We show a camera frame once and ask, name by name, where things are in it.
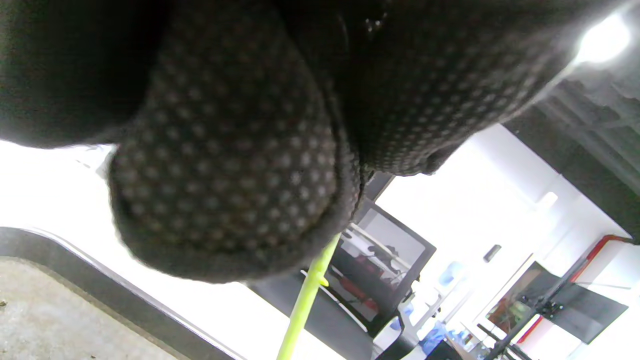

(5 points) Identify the long ceiling light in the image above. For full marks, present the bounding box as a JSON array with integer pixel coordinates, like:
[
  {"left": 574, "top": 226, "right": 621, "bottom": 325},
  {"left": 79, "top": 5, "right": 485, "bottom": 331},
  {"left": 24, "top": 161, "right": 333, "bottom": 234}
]
[{"left": 575, "top": 12, "right": 633, "bottom": 66}]

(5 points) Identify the red artificial rose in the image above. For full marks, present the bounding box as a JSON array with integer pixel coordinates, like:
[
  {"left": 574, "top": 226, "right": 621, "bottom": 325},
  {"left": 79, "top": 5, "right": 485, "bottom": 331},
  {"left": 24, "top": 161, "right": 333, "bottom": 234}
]
[{"left": 276, "top": 232, "right": 342, "bottom": 360}]

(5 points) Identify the red wall pipe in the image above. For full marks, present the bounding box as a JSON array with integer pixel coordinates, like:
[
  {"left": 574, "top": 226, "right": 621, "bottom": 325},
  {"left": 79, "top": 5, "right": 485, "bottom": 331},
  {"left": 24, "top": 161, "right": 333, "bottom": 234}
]
[{"left": 515, "top": 234, "right": 635, "bottom": 346}]

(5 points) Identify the dark brown plastic tray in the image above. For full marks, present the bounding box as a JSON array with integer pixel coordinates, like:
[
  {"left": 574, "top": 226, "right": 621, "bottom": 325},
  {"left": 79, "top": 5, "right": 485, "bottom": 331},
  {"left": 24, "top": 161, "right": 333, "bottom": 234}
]
[{"left": 0, "top": 227, "right": 246, "bottom": 360}]

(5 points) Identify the black screen on stand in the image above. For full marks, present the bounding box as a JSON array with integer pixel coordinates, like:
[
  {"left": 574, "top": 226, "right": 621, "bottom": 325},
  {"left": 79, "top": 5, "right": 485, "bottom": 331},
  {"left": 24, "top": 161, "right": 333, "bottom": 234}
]
[{"left": 487, "top": 260, "right": 629, "bottom": 346}]

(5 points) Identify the person's left hand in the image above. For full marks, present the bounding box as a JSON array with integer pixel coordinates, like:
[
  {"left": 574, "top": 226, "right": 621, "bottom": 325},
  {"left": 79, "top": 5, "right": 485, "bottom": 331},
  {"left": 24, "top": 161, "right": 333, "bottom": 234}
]
[{"left": 0, "top": 0, "right": 626, "bottom": 283}]

